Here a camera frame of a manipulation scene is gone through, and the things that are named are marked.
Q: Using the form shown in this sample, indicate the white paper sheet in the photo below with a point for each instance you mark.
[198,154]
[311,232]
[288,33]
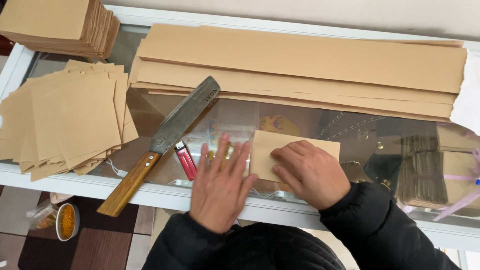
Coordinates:
[467,97]

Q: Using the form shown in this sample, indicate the stack of brown paper bags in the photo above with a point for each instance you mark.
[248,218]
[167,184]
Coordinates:
[60,26]

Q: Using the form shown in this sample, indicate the stack of long brown strips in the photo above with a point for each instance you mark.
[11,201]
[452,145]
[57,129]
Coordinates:
[300,71]

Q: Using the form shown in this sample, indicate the person's right hand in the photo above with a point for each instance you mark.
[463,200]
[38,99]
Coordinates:
[315,180]

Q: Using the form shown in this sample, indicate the white cup with orange contents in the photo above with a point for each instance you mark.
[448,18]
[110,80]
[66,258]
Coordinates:
[67,222]

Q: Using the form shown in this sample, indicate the pile of square brown sheets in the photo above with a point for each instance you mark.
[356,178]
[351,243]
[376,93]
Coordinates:
[63,120]

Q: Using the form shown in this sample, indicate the clear plastic bag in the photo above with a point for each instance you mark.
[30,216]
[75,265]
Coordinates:
[42,217]

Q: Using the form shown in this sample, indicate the person's left hand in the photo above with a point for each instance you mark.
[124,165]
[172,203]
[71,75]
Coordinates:
[219,191]

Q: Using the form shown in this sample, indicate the person's right fingers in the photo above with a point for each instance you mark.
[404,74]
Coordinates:
[287,159]

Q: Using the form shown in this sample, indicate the glass display counter with goods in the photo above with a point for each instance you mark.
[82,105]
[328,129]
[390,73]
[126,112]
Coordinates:
[375,150]

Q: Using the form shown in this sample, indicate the brown paper sheet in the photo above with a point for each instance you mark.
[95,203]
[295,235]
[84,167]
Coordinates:
[262,153]

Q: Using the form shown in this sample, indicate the red lighter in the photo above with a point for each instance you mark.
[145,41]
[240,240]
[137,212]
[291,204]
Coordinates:
[186,161]

